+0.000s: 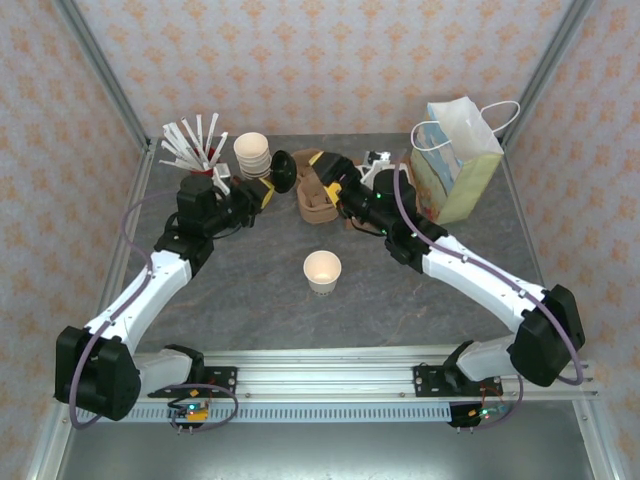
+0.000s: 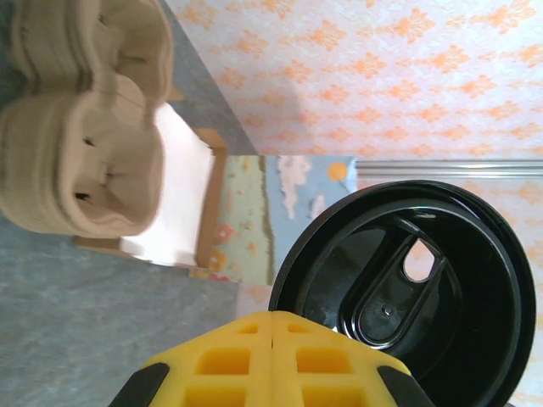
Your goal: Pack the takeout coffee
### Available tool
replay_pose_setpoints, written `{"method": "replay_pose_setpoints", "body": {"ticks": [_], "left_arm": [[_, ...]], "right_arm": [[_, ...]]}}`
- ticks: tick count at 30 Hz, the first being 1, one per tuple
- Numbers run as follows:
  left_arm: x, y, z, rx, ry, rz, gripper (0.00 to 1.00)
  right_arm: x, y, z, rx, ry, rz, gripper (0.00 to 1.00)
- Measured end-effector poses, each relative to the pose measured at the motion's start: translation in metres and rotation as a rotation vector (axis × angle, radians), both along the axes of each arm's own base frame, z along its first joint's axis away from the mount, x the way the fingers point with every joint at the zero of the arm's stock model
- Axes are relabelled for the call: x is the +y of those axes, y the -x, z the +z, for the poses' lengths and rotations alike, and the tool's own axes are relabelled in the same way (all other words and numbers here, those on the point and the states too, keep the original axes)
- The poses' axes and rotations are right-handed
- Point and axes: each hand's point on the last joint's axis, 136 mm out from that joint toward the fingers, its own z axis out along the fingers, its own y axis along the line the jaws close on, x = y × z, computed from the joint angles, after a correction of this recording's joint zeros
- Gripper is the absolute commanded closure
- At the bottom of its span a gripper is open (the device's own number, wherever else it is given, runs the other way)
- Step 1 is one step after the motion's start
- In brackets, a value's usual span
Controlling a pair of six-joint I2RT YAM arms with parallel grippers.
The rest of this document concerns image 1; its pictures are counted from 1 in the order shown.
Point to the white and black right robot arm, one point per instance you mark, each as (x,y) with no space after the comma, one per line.
(475,280)

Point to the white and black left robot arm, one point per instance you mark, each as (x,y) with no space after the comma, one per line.
(150,295)

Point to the brown pulp cup carrier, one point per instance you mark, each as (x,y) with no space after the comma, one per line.
(310,200)

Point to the stack of paper cups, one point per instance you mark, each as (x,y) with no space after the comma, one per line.
(252,150)

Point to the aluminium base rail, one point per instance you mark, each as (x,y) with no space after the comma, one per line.
(325,372)

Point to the left base circuit board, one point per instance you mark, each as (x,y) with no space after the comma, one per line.
(192,412)

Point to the aluminium table side rail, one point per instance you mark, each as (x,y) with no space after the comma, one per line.
(47,450)
(602,450)

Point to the base circuit board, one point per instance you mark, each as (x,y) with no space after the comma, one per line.
(192,412)
(482,414)

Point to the aluminium frame post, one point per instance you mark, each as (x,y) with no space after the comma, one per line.
(545,75)
(102,75)

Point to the right base circuit board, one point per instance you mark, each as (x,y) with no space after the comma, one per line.
(482,414)

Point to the white paper coffee cup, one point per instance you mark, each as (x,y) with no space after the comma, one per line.
(322,272)

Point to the black plastic cup lid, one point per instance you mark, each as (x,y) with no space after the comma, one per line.
(283,171)

